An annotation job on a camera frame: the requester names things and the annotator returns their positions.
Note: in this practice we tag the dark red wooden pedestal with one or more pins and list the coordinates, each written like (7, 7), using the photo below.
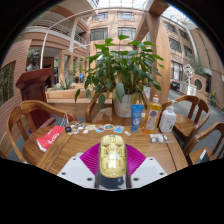
(35, 90)

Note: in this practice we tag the cream-coloured sticker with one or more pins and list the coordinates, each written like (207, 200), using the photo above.
(90, 127)

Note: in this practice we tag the yellow computer mouse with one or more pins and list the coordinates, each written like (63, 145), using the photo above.
(112, 155)

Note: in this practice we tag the clear plastic package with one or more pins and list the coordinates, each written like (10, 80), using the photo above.
(158, 138)

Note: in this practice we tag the dark flat notebook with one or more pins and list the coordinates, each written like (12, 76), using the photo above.
(202, 160)

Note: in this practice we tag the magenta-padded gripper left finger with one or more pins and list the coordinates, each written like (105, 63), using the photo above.
(75, 171)

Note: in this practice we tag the dark bust statue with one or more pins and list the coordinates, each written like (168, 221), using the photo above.
(33, 60)

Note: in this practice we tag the green potted plant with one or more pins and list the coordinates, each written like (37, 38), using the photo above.
(123, 66)

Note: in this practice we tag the small white sticker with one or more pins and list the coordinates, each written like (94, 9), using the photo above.
(127, 133)

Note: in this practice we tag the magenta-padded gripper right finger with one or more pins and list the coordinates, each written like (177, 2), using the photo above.
(148, 171)

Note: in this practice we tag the blue squeeze tube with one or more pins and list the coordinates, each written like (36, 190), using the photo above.
(136, 118)

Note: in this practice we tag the long wooden planter box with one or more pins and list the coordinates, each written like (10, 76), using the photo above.
(63, 95)

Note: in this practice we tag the orange dish soap bottle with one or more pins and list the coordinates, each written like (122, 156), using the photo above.
(152, 116)

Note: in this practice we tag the black round key fob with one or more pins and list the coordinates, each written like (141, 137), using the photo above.
(68, 129)

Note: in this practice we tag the blue sticker card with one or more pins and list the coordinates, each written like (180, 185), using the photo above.
(118, 129)

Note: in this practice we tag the oval blue-rimmed sticker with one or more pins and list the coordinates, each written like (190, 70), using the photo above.
(108, 126)

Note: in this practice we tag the white pump bottle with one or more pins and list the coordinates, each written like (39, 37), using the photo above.
(167, 120)

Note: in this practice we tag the white geometric sculpture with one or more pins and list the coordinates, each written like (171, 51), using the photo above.
(188, 75)

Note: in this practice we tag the red and white bag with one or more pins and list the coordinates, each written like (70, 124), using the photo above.
(50, 138)

